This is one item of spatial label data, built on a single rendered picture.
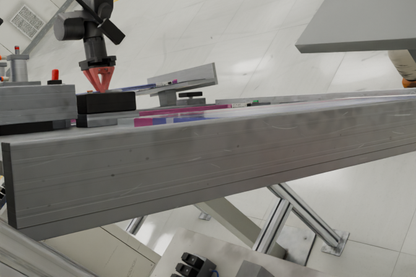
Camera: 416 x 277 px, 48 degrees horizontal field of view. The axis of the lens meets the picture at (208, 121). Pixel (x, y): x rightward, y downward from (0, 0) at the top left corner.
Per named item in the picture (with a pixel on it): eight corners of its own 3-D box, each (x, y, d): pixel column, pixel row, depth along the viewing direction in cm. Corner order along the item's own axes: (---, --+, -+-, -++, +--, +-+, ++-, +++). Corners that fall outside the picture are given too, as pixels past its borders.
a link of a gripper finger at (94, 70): (96, 95, 124) (91, 60, 123) (85, 98, 129) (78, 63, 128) (119, 92, 128) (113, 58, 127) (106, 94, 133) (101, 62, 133)
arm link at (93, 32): (104, 14, 127) (93, 18, 131) (82, 14, 122) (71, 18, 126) (108, 39, 127) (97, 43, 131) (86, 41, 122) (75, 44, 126)
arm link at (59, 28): (114, 4, 121) (96, -9, 126) (73, 4, 113) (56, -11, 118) (104, 46, 127) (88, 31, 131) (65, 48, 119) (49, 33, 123)
